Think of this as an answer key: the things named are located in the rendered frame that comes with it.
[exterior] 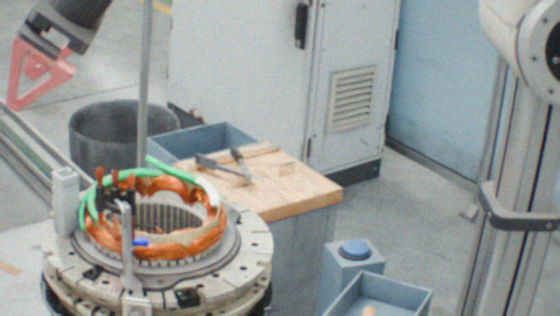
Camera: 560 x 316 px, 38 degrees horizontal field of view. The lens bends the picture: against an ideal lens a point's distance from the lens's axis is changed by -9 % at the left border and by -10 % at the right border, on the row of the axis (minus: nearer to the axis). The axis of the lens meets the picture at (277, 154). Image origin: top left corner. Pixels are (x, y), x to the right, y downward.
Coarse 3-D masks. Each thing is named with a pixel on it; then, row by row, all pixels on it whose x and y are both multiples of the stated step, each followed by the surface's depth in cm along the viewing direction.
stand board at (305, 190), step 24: (264, 144) 153; (240, 168) 144; (264, 168) 144; (240, 192) 136; (264, 192) 137; (288, 192) 137; (312, 192) 138; (336, 192) 140; (264, 216) 132; (288, 216) 135
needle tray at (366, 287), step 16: (368, 272) 117; (352, 288) 115; (368, 288) 118; (384, 288) 117; (400, 288) 116; (416, 288) 115; (336, 304) 110; (352, 304) 117; (368, 304) 117; (384, 304) 118; (400, 304) 117; (416, 304) 116
